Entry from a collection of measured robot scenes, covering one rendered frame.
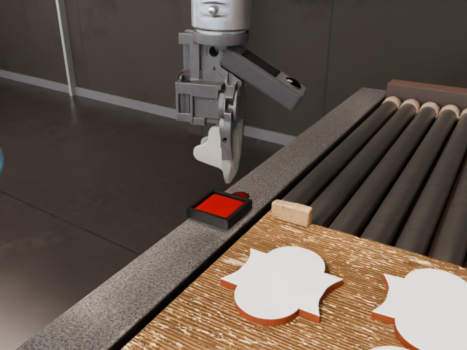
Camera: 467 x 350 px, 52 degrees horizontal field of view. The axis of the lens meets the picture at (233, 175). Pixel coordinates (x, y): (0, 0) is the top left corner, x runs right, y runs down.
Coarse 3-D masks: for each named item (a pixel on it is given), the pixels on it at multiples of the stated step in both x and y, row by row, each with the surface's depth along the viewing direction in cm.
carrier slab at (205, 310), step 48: (240, 240) 65; (288, 240) 65; (336, 240) 65; (192, 288) 56; (336, 288) 56; (384, 288) 56; (144, 336) 49; (192, 336) 49; (240, 336) 49; (288, 336) 49; (336, 336) 49; (384, 336) 49
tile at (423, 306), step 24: (408, 288) 54; (432, 288) 54; (456, 288) 54; (384, 312) 50; (408, 312) 50; (432, 312) 50; (456, 312) 50; (408, 336) 47; (432, 336) 47; (456, 336) 47
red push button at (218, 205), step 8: (208, 200) 77; (216, 200) 77; (224, 200) 77; (232, 200) 77; (200, 208) 74; (208, 208) 74; (216, 208) 74; (224, 208) 74; (232, 208) 74; (224, 216) 72
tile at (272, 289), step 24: (264, 264) 58; (288, 264) 58; (312, 264) 58; (240, 288) 54; (264, 288) 54; (288, 288) 54; (312, 288) 54; (240, 312) 51; (264, 312) 50; (288, 312) 50; (312, 312) 50
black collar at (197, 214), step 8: (208, 192) 78; (216, 192) 79; (224, 192) 78; (200, 200) 76; (240, 200) 77; (248, 200) 76; (192, 208) 74; (240, 208) 74; (248, 208) 76; (192, 216) 74; (200, 216) 73; (208, 216) 72; (216, 216) 71; (232, 216) 71; (240, 216) 74; (216, 224) 72; (224, 224) 71; (232, 224) 72
